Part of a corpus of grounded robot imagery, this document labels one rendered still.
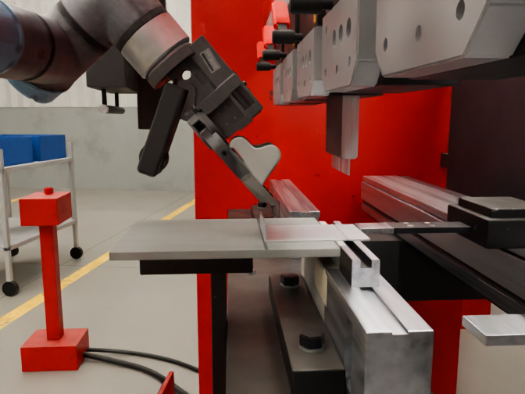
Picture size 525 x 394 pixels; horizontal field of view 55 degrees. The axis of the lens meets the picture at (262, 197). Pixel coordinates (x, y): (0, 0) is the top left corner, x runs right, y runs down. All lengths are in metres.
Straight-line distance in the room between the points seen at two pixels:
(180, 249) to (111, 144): 7.68
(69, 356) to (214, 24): 1.67
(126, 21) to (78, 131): 7.87
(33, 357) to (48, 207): 0.70
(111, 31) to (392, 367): 0.46
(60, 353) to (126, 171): 5.85
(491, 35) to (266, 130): 1.29
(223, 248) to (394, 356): 0.23
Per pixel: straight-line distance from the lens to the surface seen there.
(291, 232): 0.65
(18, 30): 0.54
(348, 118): 0.61
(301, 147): 1.51
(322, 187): 1.53
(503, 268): 0.76
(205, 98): 0.62
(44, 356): 2.59
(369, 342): 0.45
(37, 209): 2.38
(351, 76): 0.42
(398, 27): 0.32
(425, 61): 0.27
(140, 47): 0.61
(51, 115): 8.67
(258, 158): 0.60
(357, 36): 0.41
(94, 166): 8.40
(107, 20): 0.63
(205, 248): 0.58
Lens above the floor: 1.15
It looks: 9 degrees down
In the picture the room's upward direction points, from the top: straight up
